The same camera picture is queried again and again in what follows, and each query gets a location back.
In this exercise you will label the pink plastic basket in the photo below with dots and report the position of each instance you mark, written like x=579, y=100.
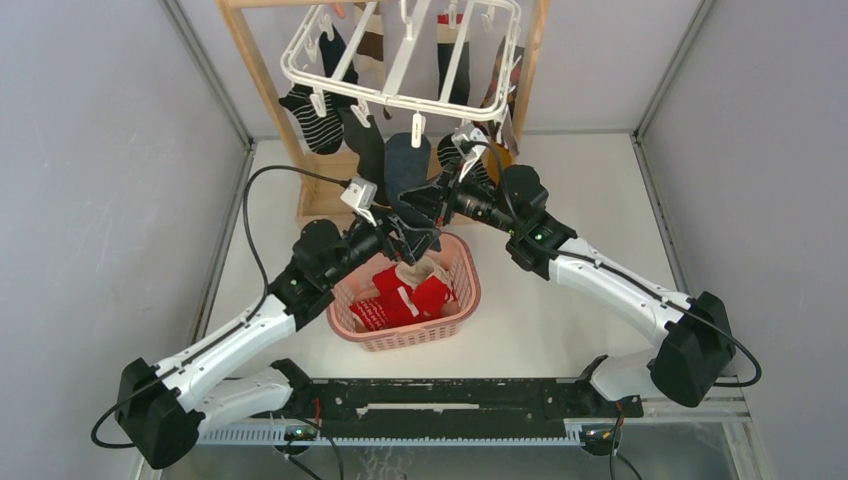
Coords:
x=455, y=257

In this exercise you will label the brown beige block sock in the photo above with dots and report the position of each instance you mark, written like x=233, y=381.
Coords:
x=369, y=56

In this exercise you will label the red snowflake sock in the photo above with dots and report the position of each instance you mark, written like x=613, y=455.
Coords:
x=370, y=313

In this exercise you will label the black white striped sock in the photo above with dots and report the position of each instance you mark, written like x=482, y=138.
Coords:
x=323, y=134

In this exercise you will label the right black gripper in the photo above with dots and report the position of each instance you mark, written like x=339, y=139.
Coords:
x=440, y=200

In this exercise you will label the black mounting rail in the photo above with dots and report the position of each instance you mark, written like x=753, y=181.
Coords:
x=453, y=409

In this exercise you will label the red white striped sock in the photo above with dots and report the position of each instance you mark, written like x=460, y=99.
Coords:
x=430, y=297

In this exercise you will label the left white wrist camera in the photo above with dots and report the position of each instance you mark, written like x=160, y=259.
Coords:
x=359, y=195

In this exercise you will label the white plastic sock hanger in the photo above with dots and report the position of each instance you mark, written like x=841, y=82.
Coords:
x=303, y=51

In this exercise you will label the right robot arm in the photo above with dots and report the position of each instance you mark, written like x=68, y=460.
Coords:
x=692, y=349

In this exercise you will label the wooden hanger stand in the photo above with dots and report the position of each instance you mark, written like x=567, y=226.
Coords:
x=318, y=199

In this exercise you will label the black striped narrow sock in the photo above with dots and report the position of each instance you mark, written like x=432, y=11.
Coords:
x=448, y=153

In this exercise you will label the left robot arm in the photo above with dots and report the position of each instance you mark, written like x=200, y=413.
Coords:
x=158, y=409

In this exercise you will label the yellow brown striped sock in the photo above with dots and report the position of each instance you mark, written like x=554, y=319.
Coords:
x=505, y=154

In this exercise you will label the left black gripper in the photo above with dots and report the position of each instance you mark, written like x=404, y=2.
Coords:
x=411, y=243

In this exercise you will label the dark blue sock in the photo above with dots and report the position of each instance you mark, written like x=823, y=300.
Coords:
x=406, y=167

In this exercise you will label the plain red sock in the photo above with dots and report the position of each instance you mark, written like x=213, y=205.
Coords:
x=395, y=286

